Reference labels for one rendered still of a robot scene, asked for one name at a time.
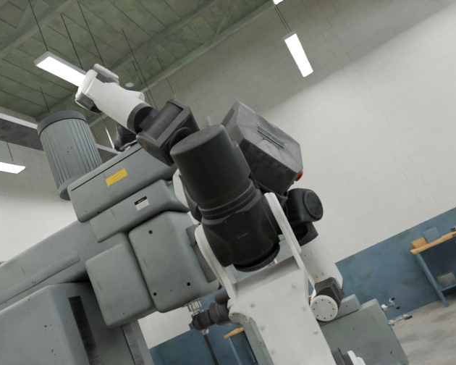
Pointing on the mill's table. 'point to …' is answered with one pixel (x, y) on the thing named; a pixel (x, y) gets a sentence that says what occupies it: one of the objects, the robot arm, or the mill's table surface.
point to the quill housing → (169, 261)
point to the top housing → (116, 181)
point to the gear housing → (136, 210)
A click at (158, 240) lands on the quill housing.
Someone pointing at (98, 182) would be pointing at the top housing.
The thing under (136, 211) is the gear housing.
